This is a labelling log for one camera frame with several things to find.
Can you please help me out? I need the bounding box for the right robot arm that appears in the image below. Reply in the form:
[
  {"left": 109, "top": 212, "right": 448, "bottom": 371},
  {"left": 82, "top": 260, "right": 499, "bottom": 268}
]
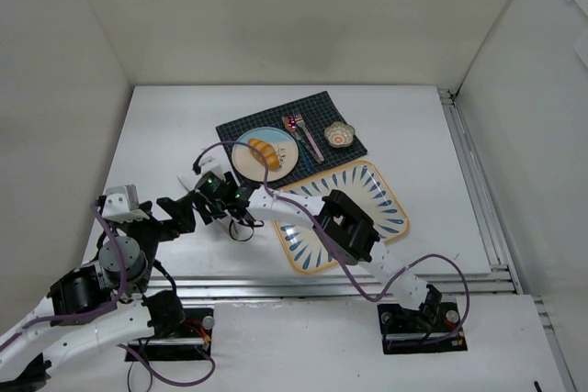
[{"left": 180, "top": 172, "right": 441, "bottom": 329}]

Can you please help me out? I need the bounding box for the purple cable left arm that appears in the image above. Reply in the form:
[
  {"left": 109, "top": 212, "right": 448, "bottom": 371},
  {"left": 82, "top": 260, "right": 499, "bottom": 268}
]
[{"left": 0, "top": 198, "right": 217, "bottom": 385}]

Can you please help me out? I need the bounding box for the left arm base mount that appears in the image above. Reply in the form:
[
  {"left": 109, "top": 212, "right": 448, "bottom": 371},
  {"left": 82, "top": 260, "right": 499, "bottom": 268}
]
[{"left": 127, "top": 290, "right": 215, "bottom": 362}]

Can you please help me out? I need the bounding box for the rectangular tray blue leaf pattern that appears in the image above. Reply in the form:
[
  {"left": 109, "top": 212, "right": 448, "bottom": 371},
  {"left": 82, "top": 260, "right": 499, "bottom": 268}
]
[{"left": 273, "top": 160, "right": 410, "bottom": 275}]

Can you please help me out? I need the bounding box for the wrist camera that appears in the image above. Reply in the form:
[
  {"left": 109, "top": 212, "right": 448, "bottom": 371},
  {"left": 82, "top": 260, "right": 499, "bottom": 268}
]
[
  {"left": 192, "top": 156, "right": 223, "bottom": 178},
  {"left": 102, "top": 185, "right": 142, "bottom": 223}
]

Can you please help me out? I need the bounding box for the bread roll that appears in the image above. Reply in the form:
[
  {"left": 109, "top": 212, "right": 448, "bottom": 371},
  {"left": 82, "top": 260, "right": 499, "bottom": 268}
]
[{"left": 247, "top": 138, "right": 281, "bottom": 171}]

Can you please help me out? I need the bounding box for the table knife dark handle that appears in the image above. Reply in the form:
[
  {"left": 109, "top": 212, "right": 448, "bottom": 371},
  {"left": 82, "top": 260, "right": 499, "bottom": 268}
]
[{"left": 282, "top": 116, "right": 322, "bottom": 164}]

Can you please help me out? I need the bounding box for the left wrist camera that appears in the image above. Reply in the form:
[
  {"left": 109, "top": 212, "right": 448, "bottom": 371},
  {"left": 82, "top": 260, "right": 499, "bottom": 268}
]
[{"left": 102, "top": 185, "right": 142, "bottom": 223}]

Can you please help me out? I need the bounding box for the fork with pink handle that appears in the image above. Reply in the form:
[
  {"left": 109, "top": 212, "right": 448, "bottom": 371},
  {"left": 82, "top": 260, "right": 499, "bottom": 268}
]
[{"left": 294, "top": 113, "right": 325, "bottom": 163}]

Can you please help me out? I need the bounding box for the dark checked placemat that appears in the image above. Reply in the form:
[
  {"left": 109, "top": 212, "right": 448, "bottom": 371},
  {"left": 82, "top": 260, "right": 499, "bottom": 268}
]
[{"left": 216, "top": 91, "right": 368, "bottom": 188}]

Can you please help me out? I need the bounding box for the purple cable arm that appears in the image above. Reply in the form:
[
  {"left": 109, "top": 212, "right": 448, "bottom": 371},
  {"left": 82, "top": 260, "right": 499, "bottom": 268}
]
[
  {"left": 0, "top": 198, "right": 217, "bottom": 385},
  {"left": 191, "top": 142, "right": 470, "bottom": 346}
]

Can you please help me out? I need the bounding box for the round blue beige plate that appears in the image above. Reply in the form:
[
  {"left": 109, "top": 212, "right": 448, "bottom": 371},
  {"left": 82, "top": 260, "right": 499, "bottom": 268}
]
[{"left": 231, "top": 127, "right": 299, "bottom": 182}]

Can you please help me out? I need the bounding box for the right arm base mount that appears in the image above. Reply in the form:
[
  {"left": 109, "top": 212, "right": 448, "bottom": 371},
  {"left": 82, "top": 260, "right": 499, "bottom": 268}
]
[{"left": 378, "top": 299, "right": 468, "bottom": 355}]

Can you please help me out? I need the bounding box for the small flower-shaped dish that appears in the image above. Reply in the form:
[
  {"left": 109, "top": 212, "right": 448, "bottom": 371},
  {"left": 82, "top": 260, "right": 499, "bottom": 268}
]
[{"left": 323, "top": 121, "right": 356, "bottom": 148}]

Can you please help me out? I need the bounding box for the iridescent spoon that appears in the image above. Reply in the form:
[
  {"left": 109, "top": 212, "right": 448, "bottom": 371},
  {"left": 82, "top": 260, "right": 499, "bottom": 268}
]
[{"left": 283, "top": 117, "right": 312, "bottom": 172}]

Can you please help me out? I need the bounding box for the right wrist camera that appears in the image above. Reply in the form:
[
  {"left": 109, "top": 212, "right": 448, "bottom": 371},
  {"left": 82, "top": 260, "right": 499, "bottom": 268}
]
[{"left": 192, "top": 156, "right": 223, "bottom": 178}]

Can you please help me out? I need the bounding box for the aluminium frame rail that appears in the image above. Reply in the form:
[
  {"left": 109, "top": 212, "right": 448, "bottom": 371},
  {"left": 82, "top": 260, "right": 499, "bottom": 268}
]
[{"left": 437, "top": 87, "right": 578, "bottom": 392}]

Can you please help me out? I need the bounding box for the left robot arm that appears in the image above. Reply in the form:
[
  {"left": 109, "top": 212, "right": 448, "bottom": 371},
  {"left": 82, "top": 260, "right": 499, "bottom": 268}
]
[{"left": 1, "top": 193, "right": 196, "bottom": 391}]

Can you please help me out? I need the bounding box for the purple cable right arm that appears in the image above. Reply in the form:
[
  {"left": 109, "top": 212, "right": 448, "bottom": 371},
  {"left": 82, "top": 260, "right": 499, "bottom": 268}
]
[{"left": 191, "top": 142, "right": 470, "bottom": 346}]

